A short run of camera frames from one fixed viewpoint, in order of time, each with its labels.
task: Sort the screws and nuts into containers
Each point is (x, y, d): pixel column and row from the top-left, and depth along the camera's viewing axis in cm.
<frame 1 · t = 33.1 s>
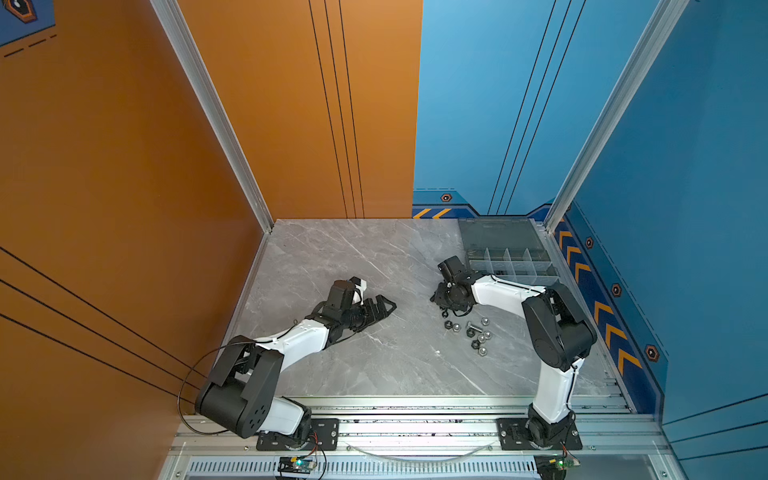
left hand: (388, 309, 88), fingers open
right hand: (437, 301, 98), fingers closed
grey plastic organizer box: (516, 246, 117), on the table
black hex nut: (448, 326, 93), on the table
silver hex nut middle: (456, 327, 93), on the table
silver hex nut near: (482, 351, 88), on the table

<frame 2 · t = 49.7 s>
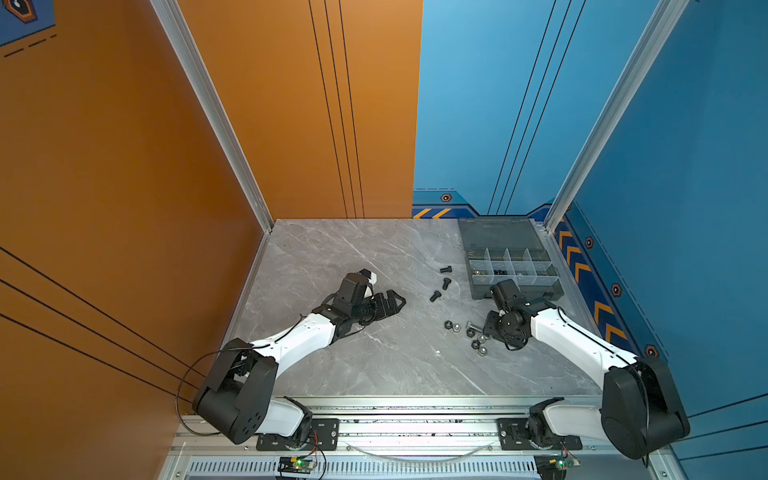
left hand: (397, 304, 86), fingers open
right hand: (488, 332, 87), fingers open
black hex bolt middle: (447, 281, 104), on the table
black hex bolt near: (435, 295, 101), on the table
the other named things where they were.

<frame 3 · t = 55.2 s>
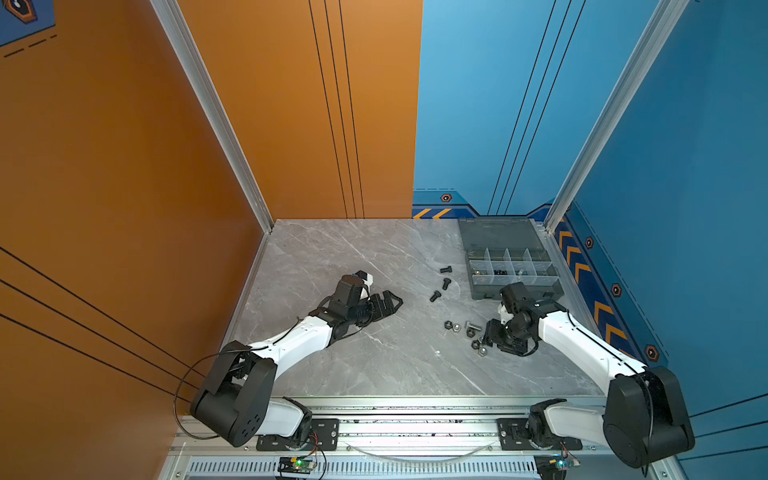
left hand: (394, 304, 86), fingers open
right hand: (487, 343, 85), fingers open
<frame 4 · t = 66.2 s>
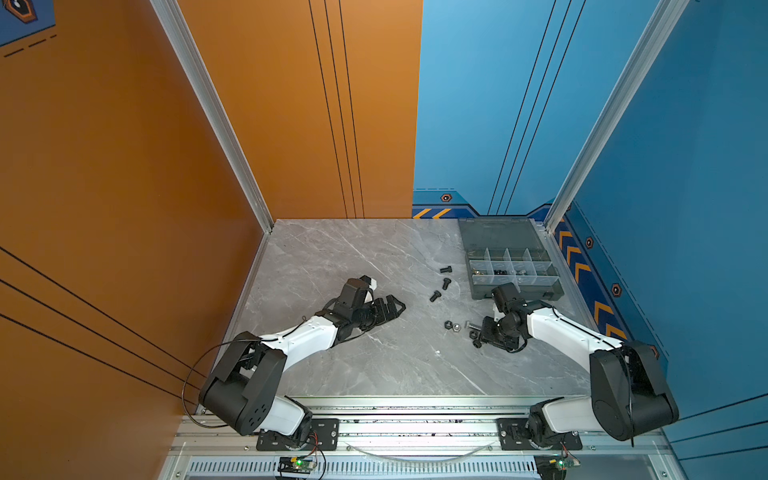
left hand: (398, 309, 87), fingers open
right hand: (481, 339, 89), fingers open
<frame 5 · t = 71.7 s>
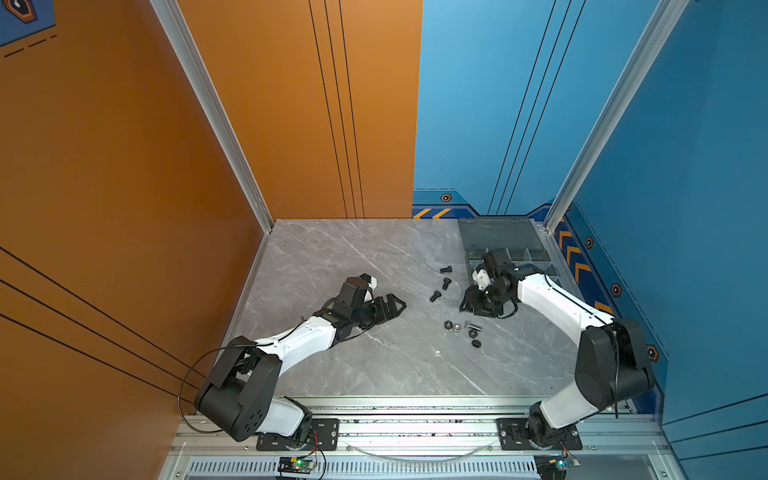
left hand: (398, 308, 86), fingers open
right hand: (464, 308, 87), fingers open
